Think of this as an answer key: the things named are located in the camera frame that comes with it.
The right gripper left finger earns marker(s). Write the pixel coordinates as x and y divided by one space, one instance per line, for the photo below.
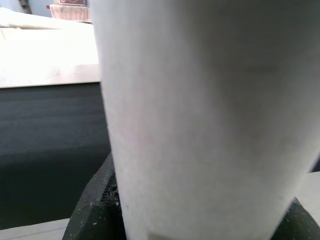
100 220

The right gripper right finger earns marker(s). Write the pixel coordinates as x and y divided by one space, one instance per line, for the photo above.
300 225

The white plastic table leg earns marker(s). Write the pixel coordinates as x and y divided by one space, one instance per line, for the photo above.
200 112

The white children table top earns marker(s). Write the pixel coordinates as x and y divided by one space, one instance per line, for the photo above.
50 50

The black tablecloth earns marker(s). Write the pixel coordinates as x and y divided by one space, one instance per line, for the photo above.
50 150

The beige towel cloth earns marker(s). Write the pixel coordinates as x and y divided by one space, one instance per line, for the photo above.
71 13

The red food poster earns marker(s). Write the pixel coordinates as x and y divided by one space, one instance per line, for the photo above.
72 2

